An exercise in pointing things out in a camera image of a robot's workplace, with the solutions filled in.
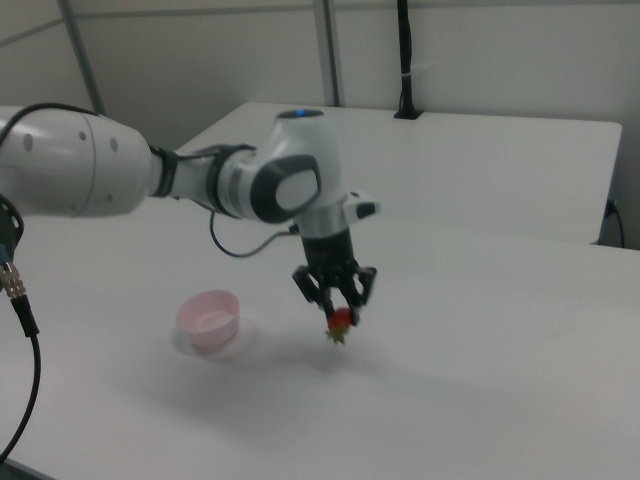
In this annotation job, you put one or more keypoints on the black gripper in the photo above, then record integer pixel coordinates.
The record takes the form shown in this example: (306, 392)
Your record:
(327, 252)

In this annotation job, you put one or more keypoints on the red toy strawberry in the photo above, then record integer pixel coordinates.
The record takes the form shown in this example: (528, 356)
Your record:
(341, 319)

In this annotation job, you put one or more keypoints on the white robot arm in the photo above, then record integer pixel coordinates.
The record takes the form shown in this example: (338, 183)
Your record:
(50, 165)

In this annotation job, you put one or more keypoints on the pink plastic bowl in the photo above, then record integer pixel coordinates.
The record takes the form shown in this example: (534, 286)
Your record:
(215, 336)

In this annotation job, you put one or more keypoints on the black camera pole with clamp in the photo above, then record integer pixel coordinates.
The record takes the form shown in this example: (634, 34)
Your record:
(406, 50)

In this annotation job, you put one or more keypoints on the black perforated mount bracket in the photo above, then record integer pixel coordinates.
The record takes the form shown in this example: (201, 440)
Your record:
(19, 225)

